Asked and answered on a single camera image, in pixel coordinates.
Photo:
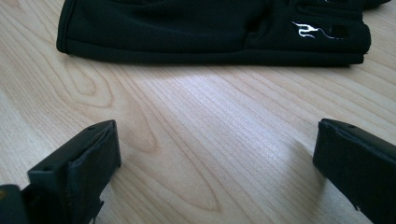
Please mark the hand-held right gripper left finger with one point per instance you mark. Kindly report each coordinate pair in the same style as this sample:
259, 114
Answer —
77, 168

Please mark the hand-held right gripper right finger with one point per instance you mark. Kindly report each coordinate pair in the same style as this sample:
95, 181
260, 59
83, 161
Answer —
358, 168

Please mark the black glove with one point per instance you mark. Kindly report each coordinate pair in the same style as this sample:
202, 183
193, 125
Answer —
174, 31

